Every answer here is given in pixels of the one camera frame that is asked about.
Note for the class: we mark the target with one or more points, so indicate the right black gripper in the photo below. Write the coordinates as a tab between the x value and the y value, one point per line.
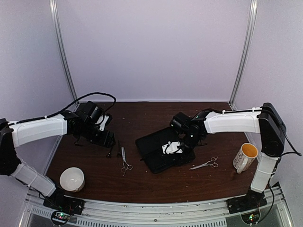
191	152

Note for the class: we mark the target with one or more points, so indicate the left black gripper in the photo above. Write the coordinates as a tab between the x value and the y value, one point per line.
105	140

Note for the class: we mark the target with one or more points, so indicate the black zip tool case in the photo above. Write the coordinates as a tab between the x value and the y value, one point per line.
151	149

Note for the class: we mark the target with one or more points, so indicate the silver thinning shears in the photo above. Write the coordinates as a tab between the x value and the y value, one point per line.
126	166

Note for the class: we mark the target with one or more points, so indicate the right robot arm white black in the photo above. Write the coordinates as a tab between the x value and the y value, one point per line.
263	120

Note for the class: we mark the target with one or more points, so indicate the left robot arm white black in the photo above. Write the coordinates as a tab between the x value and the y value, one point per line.
87	121

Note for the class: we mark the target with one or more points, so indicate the black hair clip left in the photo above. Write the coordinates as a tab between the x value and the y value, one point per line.
109	155

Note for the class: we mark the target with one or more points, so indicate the black hair clip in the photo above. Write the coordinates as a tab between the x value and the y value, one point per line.
119	153
109	155

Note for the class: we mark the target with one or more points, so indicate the black hair clip right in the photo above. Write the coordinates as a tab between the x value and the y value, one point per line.
119	153

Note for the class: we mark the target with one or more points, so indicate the silver hair scissors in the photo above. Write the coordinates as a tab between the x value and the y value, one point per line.
211	162

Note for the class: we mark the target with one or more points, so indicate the white ceramic bowl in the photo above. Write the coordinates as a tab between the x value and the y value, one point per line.
72	179

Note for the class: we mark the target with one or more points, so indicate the white mug yellow inside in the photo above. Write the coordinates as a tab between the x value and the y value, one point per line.
245	157

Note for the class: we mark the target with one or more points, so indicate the left circuit board with leds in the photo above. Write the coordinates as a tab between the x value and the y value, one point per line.
60	218

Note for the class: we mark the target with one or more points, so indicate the circuit board with leds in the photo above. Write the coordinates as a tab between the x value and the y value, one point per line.
60	218
251	218

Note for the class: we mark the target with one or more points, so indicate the right circuit board with leds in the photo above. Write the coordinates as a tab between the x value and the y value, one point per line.
251	218

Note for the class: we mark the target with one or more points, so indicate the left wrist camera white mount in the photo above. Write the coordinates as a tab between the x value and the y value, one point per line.
103	121

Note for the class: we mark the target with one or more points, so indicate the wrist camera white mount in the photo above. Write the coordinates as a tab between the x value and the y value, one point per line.
103	121
172	148

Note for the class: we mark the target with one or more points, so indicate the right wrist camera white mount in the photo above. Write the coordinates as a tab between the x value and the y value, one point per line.
172	148

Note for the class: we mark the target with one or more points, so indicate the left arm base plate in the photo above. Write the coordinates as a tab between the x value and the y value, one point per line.
58	201

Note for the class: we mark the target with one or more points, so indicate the aluminium front rail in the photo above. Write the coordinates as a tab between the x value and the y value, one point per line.
212	213

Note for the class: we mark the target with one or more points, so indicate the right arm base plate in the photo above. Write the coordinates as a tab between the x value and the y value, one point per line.
251	200

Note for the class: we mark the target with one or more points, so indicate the left aluminium frame post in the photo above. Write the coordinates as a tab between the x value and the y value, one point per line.
62	52

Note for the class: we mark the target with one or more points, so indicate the aluminium frame post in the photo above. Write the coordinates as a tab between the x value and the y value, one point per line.
245	51
62	52

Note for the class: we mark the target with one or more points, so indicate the right aluminium frame post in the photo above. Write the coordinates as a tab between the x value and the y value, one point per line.
245	51

